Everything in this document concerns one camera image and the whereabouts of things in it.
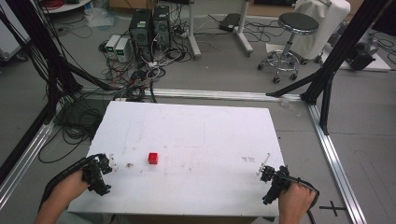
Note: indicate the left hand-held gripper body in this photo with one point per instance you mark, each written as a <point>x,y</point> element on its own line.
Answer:
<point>95,174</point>

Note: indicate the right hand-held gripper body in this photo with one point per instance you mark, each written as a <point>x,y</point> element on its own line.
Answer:
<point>275,183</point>

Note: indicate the person's right hand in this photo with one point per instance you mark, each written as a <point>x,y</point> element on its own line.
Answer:
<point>295,200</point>

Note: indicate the person's left hand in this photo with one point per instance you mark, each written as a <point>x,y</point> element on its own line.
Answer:
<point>69,189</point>

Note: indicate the small red cube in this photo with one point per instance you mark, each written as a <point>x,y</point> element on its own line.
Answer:
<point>152,158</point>

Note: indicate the black tape cross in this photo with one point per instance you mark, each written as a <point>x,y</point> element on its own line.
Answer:
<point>333,207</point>

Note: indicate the white power strip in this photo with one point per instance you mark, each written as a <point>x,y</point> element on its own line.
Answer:
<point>153,64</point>

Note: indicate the white power supply unit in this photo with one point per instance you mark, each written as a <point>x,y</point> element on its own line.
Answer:
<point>112,45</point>
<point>122,49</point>

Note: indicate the white metal stand leg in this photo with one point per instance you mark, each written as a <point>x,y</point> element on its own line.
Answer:
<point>193,37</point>
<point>244,34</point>

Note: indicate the large black computer tower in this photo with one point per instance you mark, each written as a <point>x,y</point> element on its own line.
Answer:
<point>140,31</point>

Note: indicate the black device on white board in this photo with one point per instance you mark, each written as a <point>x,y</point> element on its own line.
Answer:
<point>361,57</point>

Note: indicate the black round chrome stool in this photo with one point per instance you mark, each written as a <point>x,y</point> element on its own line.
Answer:
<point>297,23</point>

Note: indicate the flat black box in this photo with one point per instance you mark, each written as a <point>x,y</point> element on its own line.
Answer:
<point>229,22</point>

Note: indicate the slim black computer tower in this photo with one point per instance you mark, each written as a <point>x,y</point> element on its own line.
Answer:
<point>162,25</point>

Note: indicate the clear plastic bag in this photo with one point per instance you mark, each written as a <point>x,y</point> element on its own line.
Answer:
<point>99,17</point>

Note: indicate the white floor board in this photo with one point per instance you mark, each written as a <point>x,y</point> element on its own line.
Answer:
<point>381,63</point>

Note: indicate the white cloth-covered chair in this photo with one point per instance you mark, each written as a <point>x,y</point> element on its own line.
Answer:
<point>330,21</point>

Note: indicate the white round table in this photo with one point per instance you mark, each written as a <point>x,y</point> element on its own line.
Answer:
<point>67,6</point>

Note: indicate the aluminium rail beside tape cross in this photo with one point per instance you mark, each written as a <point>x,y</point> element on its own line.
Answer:
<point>336,168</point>

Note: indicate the aluminium rail beside black beam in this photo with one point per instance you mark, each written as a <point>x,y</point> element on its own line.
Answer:
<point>25,155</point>

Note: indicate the long aluminium rail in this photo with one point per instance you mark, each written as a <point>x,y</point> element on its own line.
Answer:
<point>218,94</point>

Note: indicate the black frame post with braces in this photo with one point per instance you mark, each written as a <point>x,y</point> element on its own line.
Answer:
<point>342,53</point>

